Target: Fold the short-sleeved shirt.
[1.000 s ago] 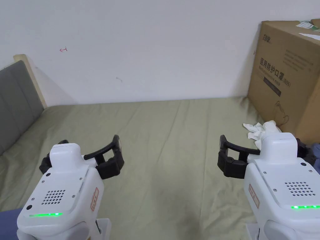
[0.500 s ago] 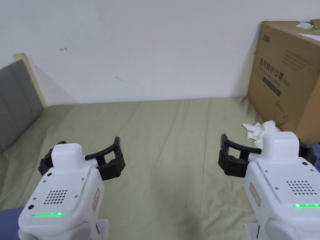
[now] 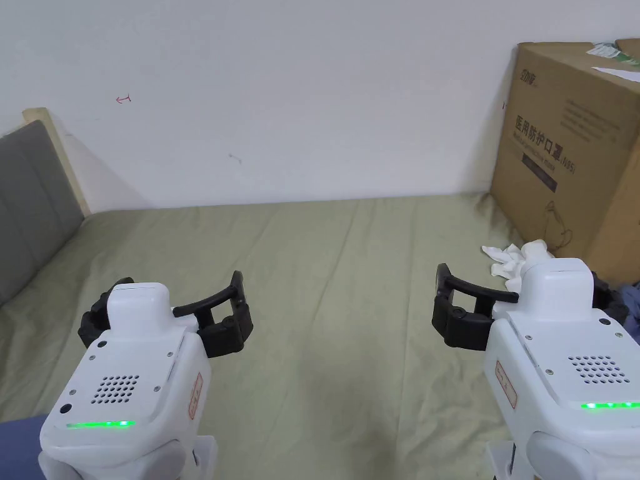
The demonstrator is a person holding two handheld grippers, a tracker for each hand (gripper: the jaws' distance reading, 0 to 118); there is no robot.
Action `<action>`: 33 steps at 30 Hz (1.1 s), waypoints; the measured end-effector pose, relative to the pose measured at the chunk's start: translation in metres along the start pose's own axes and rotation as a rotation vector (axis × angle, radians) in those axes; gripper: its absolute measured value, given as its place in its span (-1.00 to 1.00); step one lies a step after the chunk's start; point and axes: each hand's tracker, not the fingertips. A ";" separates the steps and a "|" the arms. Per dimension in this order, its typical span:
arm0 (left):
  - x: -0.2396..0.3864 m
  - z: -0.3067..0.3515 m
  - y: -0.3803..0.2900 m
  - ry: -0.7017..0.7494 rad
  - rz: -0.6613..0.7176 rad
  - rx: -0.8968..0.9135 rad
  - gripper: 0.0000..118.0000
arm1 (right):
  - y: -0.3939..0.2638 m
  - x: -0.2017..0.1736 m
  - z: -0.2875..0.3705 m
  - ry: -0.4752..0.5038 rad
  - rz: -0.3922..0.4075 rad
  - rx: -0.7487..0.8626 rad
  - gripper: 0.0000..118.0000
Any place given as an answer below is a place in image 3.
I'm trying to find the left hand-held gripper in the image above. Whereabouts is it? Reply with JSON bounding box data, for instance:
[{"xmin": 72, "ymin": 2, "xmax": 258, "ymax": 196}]
[{"xmin": 39, "ymin": 269, "xmax": 255, "ymax": 480}]

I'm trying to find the grey padded headboard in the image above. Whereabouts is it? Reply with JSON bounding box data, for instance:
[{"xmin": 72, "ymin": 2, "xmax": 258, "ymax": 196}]
[{"xmin": 0, "ymin": 107, "xmax": 92, "ymax": 307}]

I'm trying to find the white cloth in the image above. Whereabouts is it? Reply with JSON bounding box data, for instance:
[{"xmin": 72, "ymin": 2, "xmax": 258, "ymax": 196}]
[{"xmin": 481, "ymin": 238, "xmax": 557, "ymax": 292}]

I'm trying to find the bed with pale green sheet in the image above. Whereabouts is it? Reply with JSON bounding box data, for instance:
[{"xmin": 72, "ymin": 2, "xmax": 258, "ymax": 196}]
[{"xmin": 0, "ymin": 192, "xmax": 640, "ymax": 480}]

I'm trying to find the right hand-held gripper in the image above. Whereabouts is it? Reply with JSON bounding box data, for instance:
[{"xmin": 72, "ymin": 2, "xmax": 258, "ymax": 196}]
[{"xmin": 432, "ymin": 257, "xmax": 640, "ymax": 480}]

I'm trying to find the dark blue garment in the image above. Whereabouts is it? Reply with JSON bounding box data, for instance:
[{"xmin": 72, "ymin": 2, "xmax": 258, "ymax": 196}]
[{"xmin": 606, "ymin": 281, "xmax": 640, "ymax": 347}]

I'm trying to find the large brown carton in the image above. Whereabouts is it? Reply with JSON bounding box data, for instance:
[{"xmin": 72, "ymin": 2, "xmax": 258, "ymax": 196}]
[{"xmin": 489, "ymin": 37, "xmax": 640, "ymax": 287}]

